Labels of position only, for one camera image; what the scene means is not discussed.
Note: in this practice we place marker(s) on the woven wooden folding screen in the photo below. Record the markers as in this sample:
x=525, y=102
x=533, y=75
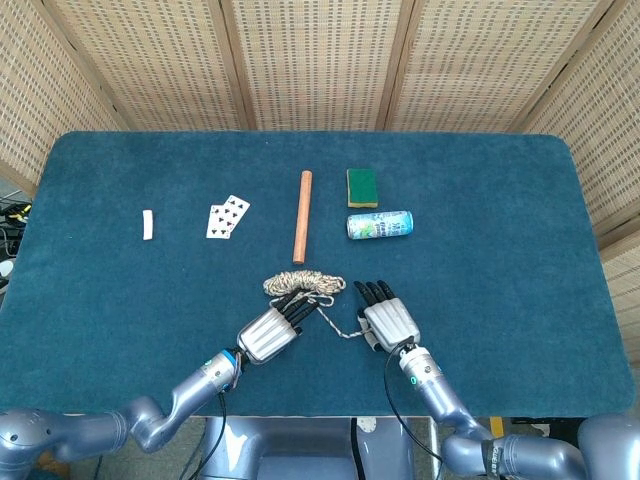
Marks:
x=320, y=60

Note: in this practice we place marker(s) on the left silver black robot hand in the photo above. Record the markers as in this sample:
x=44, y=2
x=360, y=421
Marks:
x=265, y=335

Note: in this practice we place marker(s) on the white floor object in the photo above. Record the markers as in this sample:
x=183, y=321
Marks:
x=5, y=272

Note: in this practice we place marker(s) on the small white curved piece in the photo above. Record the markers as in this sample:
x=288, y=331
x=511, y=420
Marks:
x=147, y=225

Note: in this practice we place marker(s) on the seven of clubs card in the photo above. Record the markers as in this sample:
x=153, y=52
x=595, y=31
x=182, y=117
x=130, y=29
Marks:
x=220, y=224

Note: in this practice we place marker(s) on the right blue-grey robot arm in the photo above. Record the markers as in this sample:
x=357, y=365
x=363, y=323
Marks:
x=440, y=395

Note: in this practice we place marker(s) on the partly covered clubs card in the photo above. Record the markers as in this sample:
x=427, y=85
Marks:
x=240, y=204

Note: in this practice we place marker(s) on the brown wooden rod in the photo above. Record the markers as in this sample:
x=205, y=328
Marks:
x=303, y=220

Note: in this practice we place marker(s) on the blue-grey robot torso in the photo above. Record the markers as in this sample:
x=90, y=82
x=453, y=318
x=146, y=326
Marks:
x=280, y=450

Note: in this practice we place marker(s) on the flat black bar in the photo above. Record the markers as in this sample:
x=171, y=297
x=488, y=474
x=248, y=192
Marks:
x=540, y=420

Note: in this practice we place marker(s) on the blue felt table cover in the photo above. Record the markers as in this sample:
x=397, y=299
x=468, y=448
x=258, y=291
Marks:
x=150, y=280

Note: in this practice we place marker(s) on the light blue drink can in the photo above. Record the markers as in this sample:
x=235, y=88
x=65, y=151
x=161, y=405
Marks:
x=380, y=225

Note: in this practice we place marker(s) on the green yellow scrub sponge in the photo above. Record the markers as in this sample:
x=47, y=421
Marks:
x=362, y=186

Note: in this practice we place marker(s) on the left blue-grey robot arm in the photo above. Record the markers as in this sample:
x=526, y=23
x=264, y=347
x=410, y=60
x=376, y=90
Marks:
x=195, y=390

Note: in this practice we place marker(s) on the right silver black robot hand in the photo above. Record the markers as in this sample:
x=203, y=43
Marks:
x=392, y=322

